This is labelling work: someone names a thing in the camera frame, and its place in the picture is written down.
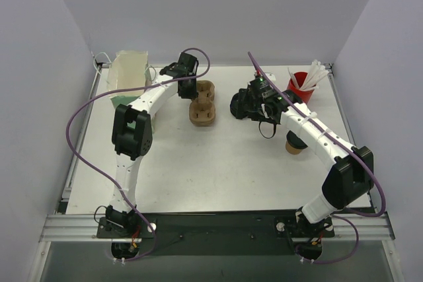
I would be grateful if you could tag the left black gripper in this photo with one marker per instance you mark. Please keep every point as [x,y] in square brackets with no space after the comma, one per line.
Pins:
[188,87]

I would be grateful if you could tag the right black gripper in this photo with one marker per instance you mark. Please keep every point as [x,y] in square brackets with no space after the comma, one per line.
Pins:
[240,107]

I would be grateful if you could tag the brown cardboard cup carrier stack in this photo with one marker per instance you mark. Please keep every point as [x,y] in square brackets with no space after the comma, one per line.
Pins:
[202,111]

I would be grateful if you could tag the brown paper coffee cup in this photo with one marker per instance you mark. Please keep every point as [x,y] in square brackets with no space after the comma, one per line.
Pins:
[292,148]

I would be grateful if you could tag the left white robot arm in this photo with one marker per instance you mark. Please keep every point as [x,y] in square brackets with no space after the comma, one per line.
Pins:
[132,135]

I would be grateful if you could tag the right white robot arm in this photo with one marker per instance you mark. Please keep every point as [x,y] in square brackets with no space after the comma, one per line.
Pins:
[349,167]

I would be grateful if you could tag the black coffee lid stack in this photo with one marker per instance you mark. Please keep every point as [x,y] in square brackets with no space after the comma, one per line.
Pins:
[236,110]

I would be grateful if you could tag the green paper takeout bag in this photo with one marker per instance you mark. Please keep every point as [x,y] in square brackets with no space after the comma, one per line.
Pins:
[130,69]

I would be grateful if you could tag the red straw holder cup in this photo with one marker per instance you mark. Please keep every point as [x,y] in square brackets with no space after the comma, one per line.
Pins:
[297,87]

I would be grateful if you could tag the white wrapped straws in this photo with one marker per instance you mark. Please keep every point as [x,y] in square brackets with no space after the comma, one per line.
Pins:
[316,73]

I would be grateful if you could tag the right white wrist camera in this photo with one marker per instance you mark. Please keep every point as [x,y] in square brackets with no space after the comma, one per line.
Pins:
[269,77]

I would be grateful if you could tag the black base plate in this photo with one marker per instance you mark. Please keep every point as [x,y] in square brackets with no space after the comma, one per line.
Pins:
[213,245]

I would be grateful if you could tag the aluminium front rail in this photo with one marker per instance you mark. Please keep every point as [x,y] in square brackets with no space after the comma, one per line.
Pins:
[275,224]

